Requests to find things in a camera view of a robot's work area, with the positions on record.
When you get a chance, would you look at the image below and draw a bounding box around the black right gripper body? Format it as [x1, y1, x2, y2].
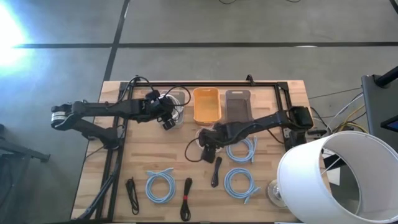
[203, 123, 229, 147]

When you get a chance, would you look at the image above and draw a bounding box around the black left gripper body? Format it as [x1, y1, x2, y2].
[143, 96, 167, 123]

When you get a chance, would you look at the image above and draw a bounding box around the light blue cable coil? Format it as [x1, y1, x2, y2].
[225, 135, 259, 165]
[145, 167, 177, 205]
[223, 167, 261, 205]

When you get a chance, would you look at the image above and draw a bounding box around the short black cable bundle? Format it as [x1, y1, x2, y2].
[210, 156, 223, 189]

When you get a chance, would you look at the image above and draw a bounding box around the black cable with red tie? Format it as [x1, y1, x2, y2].
[179, 177, 193, 222]

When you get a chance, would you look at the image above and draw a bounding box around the thin black cable bundle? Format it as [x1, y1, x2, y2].
[125, 177, 140, 215]

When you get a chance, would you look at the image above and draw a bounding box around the grey plastic bin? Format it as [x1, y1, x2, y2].
[157, 88, 187, 129]
[224, 89, 253, 124]

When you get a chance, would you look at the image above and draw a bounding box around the yellow plastic bin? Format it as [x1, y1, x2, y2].
[192, 86, 223, 126]

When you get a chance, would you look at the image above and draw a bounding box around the clear glass lamp base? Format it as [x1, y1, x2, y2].
[266, 179, 289, 208]

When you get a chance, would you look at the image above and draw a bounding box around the small grey box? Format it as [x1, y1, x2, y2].
[306, 127, 328, 138]

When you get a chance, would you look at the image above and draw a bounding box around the white lamp shade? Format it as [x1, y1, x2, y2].
[276, 130, 398, 224]

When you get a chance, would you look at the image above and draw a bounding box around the black floor stand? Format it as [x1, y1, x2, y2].
[0, 123, 51, 224]

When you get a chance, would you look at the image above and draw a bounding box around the black cabinet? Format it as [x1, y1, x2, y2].
[361, 73, 398, 153]

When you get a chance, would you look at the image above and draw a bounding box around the dark tablet screen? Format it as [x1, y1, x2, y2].
[381, 114, 398, 133]

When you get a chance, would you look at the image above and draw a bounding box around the black pole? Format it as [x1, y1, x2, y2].
[374, 65, 398, 88]

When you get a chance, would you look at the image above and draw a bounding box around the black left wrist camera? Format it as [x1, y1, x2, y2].
[162, 119, 177, 131]

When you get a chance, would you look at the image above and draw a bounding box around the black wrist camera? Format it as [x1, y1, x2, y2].
[162, 119, 177, 131]
[200, 146, 217, 164]

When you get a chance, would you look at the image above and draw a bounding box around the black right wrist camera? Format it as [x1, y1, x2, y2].
[200, 146, 217, 164]

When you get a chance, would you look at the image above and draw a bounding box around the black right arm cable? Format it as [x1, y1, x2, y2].
[184, 138, 206, 163]

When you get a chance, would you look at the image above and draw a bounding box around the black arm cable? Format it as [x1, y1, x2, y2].
[119, 75, 192, 108]
[184, 138, 206, 163]

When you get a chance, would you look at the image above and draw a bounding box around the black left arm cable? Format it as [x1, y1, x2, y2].
[119, 75, 192, 108]

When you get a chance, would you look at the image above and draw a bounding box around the black metal table frame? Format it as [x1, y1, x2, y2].
[71, 74, 295, 223]

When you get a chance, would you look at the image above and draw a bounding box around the thin grey floor cable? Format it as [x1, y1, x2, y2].
[308, 87, 363, 100]

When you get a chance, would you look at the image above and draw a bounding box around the white floor cable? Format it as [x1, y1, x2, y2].
[307, 92, 364, 131]

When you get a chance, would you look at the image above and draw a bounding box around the yellow floor cable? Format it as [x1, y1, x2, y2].
[334, 105, 369, 134]

